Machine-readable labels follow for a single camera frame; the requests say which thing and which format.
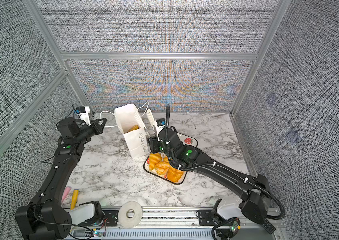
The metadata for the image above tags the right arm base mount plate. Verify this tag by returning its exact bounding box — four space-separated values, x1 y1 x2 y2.
196 209 226 226

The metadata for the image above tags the black tv remote control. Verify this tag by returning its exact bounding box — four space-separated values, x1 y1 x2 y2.
262 219 276 235

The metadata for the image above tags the aluminium front rail frame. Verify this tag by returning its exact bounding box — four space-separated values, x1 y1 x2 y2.
61 206 290 240

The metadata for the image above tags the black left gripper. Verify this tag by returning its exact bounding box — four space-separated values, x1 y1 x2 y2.
77 117 107 145

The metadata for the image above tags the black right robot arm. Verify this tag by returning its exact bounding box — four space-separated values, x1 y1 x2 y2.
153 105 285 225

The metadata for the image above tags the small circuit board right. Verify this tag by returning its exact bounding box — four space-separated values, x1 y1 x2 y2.
227 219 240 239

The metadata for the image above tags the small green circuit board left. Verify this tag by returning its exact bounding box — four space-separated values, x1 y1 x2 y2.
92 229 106 238

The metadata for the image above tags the white tape roll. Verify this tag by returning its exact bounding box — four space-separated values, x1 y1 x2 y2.
118 201 143 229

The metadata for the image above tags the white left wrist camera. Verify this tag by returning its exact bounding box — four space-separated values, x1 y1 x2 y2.
75 106 91 126

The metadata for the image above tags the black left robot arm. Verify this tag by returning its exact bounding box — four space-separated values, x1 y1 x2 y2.
15 117 107 240

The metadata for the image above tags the white paper gift bag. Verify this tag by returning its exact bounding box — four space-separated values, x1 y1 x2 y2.
99 104 149 159

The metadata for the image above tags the croissant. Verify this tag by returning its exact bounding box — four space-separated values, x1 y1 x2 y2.
128 125 140 133
148 153 162 171

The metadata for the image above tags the round bun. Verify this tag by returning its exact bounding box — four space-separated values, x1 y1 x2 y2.
155 161 170 175

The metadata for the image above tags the yellow plastic scoop toy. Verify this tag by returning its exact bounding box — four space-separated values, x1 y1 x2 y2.
70 189 79 210

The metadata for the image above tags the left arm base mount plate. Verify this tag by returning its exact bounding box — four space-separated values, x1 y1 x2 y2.
87 210 119 228

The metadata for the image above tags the purple plastic fork toy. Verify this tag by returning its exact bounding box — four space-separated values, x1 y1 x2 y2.
61 187 72 203

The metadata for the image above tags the white rectangular black-rimmed tray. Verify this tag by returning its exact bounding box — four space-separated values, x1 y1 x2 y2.
143 133 198 185

